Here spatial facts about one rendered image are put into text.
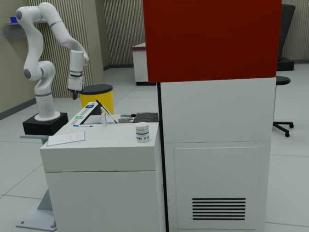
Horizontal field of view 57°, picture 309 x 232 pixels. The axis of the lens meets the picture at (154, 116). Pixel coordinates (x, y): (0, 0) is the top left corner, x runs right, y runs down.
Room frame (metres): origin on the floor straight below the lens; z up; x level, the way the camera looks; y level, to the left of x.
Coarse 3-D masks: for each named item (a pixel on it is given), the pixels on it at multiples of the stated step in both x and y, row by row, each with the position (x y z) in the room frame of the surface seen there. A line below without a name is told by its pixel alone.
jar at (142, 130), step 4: (136, 124) 1.41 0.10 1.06; (140, 124) 1.41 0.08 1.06; (144, 124) 1.40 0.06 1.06; (148, 124) 1.41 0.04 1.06; (136, 128) 1.39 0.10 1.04; (140, 128) 1.38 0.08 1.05; (144, 128) 1.38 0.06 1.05; (148, 128) 1.40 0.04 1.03; (136, 132) 1.40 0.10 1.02; (140, 132) 1.38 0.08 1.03; (144, 132) 1.38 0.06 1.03; (148, 132) 1.40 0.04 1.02; (136, 136) 1.41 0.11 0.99; (140, 136) 1.38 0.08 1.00; (144, 136) 1.38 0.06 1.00; (148, 136) 1.39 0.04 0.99; (140, 140) 1.38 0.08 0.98; (144, 140) 1.38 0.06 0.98; (148, 140) 1.39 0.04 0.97
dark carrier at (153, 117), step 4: (140, 116) 2.00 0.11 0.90; (144, 116) 1.99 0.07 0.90; (148, 116) 1.99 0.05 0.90; (152, 116) 1.98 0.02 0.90; (156, 116) 1.98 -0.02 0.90; (136, 120) 1.92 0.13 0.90; (140, 120) 1.92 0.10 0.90; (144, 120) 1.91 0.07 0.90; (148, 120) 1.91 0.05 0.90; (152, 120) 1.90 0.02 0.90; (156, 120) 1.90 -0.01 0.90
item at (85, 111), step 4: (88, 104) 2.21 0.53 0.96; (92, 104) 2.21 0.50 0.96; (96, 104) 2.19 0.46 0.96; (84, 108) 2.11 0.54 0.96; (88, 108) 2.11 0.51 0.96; (92, 108) 2.10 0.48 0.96; (80, 112) 2.01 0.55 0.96; (84, 112) 2.02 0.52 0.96; (88, 112) 2.00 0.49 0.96; (84, 116) 1.91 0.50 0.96; (72, 120) 1.84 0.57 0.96; (76, 120) 1.85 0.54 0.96; (80, 120) 1.83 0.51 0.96; (68, 124) 1.76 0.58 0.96; (72, 124) 1.77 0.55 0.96; (76, 124) 1.75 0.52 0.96
